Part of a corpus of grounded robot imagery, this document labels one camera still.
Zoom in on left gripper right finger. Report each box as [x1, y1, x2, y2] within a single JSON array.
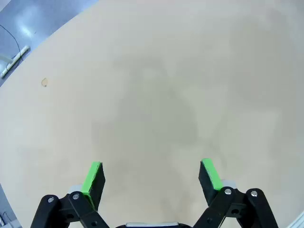
[[193, 158, 280, 228]]

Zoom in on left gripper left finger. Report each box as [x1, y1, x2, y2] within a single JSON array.
[[30, 161, 110, 228]]

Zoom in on white aluminium base frame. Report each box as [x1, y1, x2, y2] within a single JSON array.
[[288, 210, 304, 228]]

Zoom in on thin black floor cable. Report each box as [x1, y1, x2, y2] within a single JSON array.
[[0, 24, 24, 63]]

